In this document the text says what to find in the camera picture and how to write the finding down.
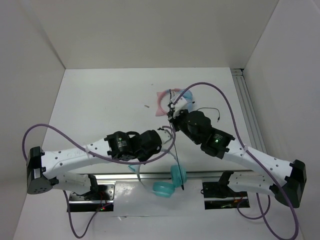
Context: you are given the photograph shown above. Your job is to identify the teal cat-ear headphones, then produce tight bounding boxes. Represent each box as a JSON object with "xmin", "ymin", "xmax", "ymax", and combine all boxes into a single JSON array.
[{"xmin": 127, "ymin": 128, "xmax": 187, "ymax": 198}]

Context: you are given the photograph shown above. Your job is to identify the black teal headphone audio cable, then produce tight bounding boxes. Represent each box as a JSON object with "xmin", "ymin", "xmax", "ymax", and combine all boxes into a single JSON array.
[{"xmin": 167, "ymin": 109, "xmax": 186, "ymax": 191}]

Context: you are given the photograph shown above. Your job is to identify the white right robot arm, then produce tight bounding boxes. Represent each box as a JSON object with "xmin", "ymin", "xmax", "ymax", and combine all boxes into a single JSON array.
[{"xmin": 168, "ymin": 109, "xmax": 307, "ymax": 209}]

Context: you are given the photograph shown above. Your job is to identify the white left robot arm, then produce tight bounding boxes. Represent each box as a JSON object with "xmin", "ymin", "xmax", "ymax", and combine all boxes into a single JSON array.
[{"xmin": 27, "ymin": 130, "xmax": 165, "ymax": 200}]

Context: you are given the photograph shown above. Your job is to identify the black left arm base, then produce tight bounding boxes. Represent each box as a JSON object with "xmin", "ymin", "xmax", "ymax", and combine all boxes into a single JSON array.
[{"xmin": 68, "ymin": 183, "xmax": 116, "ymax": 213}]

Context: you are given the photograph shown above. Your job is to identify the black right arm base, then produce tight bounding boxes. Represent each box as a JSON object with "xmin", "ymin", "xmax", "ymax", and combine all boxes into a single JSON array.
[{"xmin": 200, "ymin": 182, "xmax": 250, "ymax": 210}]

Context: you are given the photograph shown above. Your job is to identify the pink blue cat-ear headphones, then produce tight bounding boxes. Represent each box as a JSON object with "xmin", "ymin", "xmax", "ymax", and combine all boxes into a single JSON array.
[{"xmin": 155, "ymin": 88, "xmax": 194, "ymax": 117}]

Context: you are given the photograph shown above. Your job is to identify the white front cover plate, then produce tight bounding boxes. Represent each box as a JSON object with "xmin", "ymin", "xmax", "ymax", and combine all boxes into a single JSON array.
[{"xmin": 112, "ymin": 180, "xmax": 205, "ymax": 217}]

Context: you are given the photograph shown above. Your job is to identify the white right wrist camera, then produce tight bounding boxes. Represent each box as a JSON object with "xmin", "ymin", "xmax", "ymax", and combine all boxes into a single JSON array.
[{"xmin": 167, "ymin": 96, "xmax": 188, "ymax": 119}]

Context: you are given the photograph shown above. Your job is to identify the black pink headphone audio cable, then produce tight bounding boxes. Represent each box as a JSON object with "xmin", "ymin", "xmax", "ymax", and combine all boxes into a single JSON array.
[{"xmin": 167, "ymin": 88, "xmax": 221, "ymax": 122}]

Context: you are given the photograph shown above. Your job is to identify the aluminium front rail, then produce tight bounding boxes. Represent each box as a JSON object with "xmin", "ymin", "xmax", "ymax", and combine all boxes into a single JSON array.
[{"xmin": 92, "ymin": 169, "xmax": 261, "ymax": 183}]

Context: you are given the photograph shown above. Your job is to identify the aluminium side rail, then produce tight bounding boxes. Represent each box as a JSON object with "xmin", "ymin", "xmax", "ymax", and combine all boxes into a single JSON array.
[{"xmin": 230, "ymin": 68, "xmax": 267, "ymax": 153}]

